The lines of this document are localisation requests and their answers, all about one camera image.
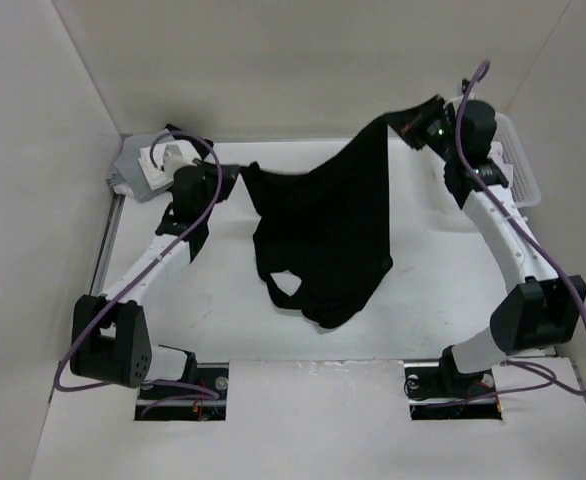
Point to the white tank top in basket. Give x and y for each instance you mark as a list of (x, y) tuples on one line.
[(496, 155)]

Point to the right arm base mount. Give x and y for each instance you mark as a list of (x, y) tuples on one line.
[(432, 397)]

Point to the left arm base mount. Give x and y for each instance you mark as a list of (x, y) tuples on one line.
[(207, 403)]

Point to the folded black tank top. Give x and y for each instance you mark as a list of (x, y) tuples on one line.
[(202, 145)]

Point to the white plastic basket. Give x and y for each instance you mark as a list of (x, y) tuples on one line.
[(524, 187)]

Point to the black tank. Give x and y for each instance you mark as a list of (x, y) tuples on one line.
[(322, 245), (202, 145)]

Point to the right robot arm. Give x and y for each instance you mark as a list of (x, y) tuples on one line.
[(541, 308)]

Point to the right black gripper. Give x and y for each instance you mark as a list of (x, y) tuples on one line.
[(411, 121)]

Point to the left aluminium rail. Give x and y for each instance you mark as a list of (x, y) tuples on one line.
[(106, 246)]

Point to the folded white tank top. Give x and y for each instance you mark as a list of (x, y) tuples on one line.
[(152, 167)]

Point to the folded grey tank top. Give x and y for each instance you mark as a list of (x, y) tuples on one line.
[(126, 176)]

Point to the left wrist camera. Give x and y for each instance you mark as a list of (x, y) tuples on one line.
[(174, 155)]

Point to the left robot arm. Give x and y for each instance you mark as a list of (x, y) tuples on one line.
[(110, 338)]

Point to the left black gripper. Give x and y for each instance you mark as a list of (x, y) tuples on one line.
[(230, 172)]

